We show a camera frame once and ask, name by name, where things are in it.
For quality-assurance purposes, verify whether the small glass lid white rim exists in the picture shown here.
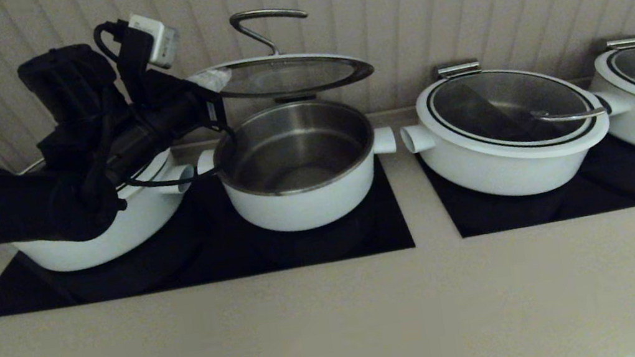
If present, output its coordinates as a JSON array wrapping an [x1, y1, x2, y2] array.
[[180, 0, 377, 111]]

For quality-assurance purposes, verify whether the small deep white pot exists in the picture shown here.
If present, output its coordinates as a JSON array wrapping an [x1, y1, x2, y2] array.
[[189, 87, 409, 245]]

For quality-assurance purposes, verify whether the black glass induction cooktop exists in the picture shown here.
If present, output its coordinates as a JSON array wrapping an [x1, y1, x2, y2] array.
[[416, 121, 635, 244], [0, 150, 417, 317]]

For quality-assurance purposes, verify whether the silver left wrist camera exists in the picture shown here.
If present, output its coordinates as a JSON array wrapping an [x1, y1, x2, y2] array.
[[126, 8, 183, 74]]

